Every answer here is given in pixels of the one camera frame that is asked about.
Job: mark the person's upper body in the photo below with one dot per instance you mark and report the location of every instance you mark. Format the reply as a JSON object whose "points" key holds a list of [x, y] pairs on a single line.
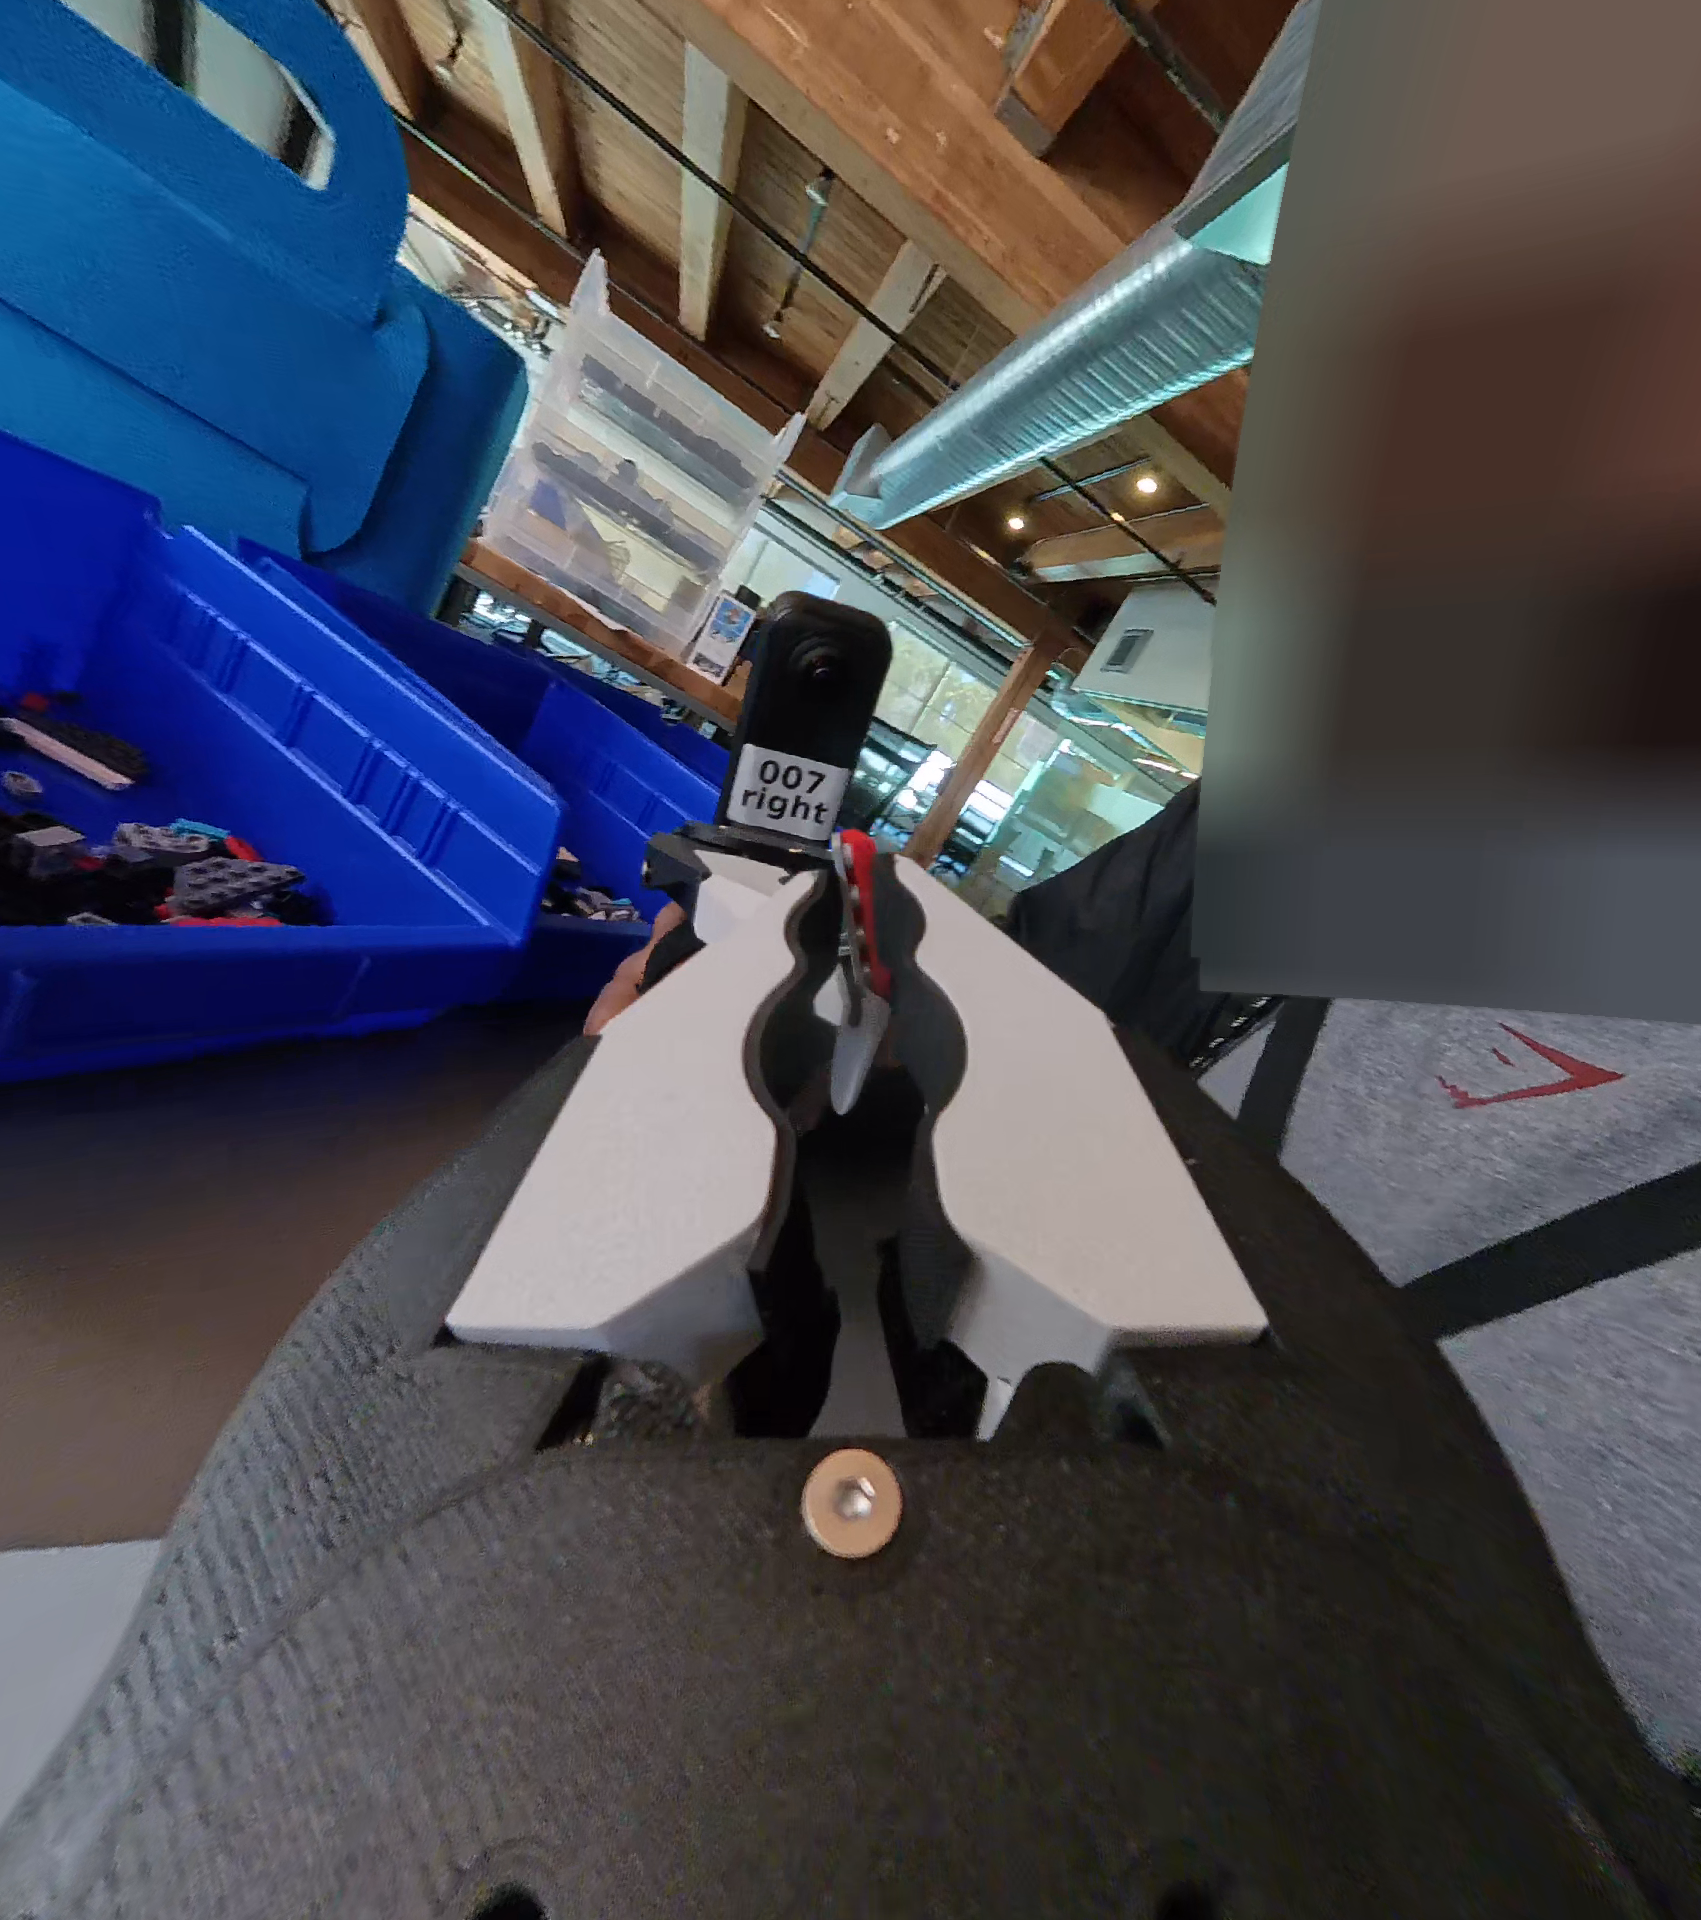
{"points": [[1540, 1274]]}

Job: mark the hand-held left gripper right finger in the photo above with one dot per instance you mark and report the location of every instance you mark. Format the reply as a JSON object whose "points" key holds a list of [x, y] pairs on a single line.
{"points": [[1089, 1184]]}

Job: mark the small printed card box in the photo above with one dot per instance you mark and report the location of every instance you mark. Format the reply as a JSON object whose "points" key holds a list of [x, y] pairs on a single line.
{"points": [[719, 633]]}

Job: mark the person's right hand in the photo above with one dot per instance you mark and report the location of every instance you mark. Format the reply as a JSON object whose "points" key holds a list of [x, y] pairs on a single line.
{"points": [[616, 998]]}

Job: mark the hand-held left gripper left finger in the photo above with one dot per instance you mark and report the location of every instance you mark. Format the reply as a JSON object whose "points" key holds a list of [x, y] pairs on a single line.
{"points": [[624, 1184]]}

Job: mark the blue plastic bin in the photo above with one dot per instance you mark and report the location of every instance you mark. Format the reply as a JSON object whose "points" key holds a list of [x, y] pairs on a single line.
{"points": [[339, 841], [489, 704]]}

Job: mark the small pale toy brick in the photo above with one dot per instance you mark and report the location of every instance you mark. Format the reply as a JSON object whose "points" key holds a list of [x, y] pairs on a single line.
{"points": [[862, 953]]}

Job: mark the wooden table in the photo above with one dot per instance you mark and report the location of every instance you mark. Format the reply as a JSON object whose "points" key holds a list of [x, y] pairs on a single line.
{"points": [[564, 613]]}

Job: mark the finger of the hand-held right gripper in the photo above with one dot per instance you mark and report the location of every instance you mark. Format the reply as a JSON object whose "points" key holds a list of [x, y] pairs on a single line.
{"points": [[736, 903]]}

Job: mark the person's right forearm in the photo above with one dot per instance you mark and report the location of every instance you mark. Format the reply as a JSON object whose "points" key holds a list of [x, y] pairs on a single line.
{"points": [[1089, 930]]}

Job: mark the blue felt bag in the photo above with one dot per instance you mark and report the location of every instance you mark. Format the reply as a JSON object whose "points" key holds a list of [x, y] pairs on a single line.
{"points": [[116, 300]]}

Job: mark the wooden post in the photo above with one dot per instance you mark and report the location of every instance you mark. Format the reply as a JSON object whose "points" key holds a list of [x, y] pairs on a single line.
{"points": [[991, 741]]}

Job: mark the silver ventilation duct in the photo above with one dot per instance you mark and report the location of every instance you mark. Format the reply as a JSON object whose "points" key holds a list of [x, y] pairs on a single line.
{"points": [[1089, 375]]}

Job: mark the stack of clear plastic bins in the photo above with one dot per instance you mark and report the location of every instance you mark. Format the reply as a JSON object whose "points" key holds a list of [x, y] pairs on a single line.
{"points": [[641, 465]]}

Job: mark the large pile of toy bricks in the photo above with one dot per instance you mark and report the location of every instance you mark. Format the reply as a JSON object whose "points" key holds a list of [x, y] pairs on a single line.
{"points": [[68, 861]]}

